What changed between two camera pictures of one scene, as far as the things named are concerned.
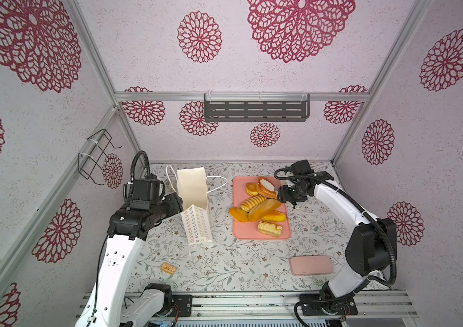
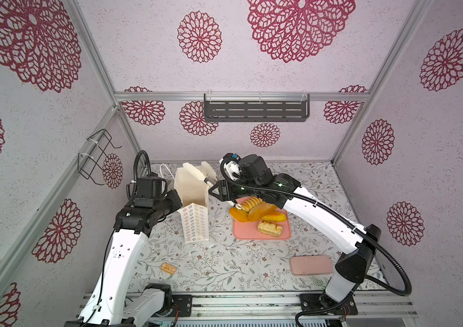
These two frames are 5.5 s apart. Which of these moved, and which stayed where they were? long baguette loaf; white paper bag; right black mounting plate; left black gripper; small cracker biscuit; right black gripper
Moved: white paper bag; right black gripper
Stayed: right black mounting plate; small cracker biscuit; long baguette loaf; left black gripper
